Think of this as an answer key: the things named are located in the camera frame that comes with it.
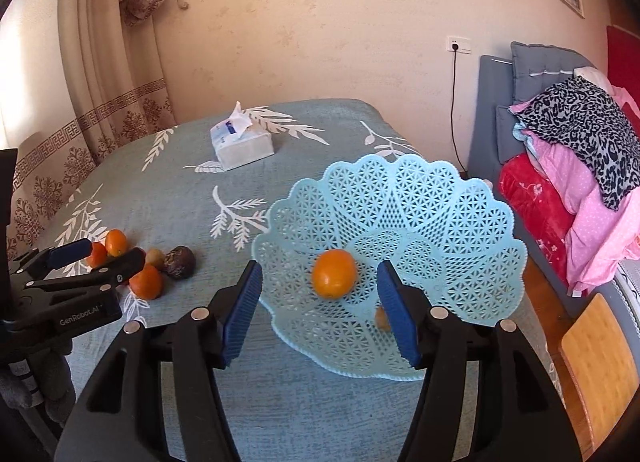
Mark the red tomato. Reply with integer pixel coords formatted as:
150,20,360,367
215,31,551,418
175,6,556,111
86,241,108,269

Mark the small orange tangerine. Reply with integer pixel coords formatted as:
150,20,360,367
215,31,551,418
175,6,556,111
104,229,129,258

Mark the brown kiwi fruit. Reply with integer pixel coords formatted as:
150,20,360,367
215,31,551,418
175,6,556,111
145,248,165,271

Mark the dark purple passion fruit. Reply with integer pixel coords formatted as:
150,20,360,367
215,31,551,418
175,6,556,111
164,245,196,280

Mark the small kiwi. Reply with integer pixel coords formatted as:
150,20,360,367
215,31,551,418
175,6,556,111
374,306,392,332

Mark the orange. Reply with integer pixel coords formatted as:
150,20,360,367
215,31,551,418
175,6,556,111
311,249,358,299

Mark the wooden chair seat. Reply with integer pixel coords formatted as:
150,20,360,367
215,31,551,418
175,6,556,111
560,294,639,449

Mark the teal leaf-pattern tablecloth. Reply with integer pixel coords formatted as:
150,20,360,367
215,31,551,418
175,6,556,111
29,98,566,462

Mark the white tissue pack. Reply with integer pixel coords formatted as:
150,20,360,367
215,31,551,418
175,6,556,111
209,102,274,171

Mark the pink polka-dot blanket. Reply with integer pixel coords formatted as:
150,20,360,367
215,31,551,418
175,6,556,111
509,98,639,297

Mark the beige patterned curtain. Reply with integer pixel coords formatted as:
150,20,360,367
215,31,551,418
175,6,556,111
1,0,176,257

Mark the red floral blanket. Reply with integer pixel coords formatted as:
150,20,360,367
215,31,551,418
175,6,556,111
498,153,574,285

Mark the light blue plastic basket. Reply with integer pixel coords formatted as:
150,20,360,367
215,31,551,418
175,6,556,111
252,154,527,381

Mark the leopard print cloth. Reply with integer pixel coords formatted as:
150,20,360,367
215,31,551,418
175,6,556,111
515,76,639,211

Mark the grey cushioned headboard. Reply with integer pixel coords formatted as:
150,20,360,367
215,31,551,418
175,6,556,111
468,41,591,182

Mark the black power cable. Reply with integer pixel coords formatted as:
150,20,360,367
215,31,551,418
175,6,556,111
448,43,470,176

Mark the white wall socket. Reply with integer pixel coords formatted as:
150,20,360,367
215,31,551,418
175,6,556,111
446,36,472,54

